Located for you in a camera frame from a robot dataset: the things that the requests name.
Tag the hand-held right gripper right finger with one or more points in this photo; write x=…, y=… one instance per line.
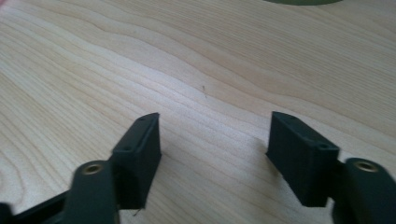
x=302, y=161

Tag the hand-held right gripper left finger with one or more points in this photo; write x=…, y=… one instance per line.
x=137, y=161

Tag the green ribbed bin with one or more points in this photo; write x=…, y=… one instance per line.
x=303, y=2

